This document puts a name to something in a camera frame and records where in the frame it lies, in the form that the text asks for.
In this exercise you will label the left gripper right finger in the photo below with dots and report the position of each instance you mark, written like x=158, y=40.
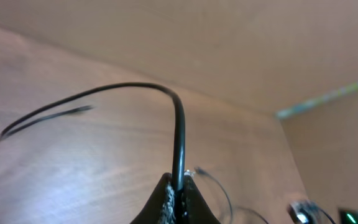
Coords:
x=193, y=207

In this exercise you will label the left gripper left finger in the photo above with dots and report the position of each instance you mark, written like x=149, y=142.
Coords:
x=159, y=209

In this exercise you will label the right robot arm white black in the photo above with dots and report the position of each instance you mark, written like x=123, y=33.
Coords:
x=309, y=212

